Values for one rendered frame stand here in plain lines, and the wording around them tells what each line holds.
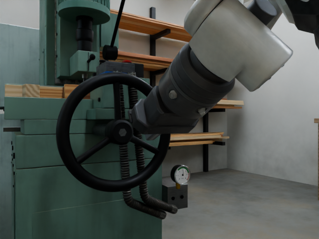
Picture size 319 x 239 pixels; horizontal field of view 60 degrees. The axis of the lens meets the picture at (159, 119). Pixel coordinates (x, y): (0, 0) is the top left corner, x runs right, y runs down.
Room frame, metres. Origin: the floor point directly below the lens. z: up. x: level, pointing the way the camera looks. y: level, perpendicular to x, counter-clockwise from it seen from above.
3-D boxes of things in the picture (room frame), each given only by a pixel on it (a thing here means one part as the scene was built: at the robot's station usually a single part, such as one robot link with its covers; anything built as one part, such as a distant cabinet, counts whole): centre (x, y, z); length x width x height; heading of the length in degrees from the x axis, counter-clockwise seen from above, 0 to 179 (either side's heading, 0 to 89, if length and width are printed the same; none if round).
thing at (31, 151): (1.08, 0.32, 0.76); 0.57 x 0.45 x 0.09; 29
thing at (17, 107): (0.90, 0.16, 0.87); 0.61 x 0.30 x 0.06; 119
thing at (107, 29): (1.23, 0.23, 1.22); 0.09 x 0.08 x 0.15; 29
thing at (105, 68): (0.83, 0.12, 0.99); 0.13 x 0.11 x 0.06; 119
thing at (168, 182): (0.97, -0.04, 0.58); 0.12 x 0.08 x 0.08; 29
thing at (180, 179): (0.91, -0.07, 0.65); 0.06 x 0.04 x 0.08; 119
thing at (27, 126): (0.92, 0.23, 0.82); 0.40 x 0.21 x 0.04; 119
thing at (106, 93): (0.83, 0.12, 0.91); 0.15 x 0.14 x 0.09; 119
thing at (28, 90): (0.77, 0.36, 0.92); 0.04 x 0.04 x 0.04; 39
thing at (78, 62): (0.99, 0.27, 1.03); 0.14 x 0.07 x 0.09; 29
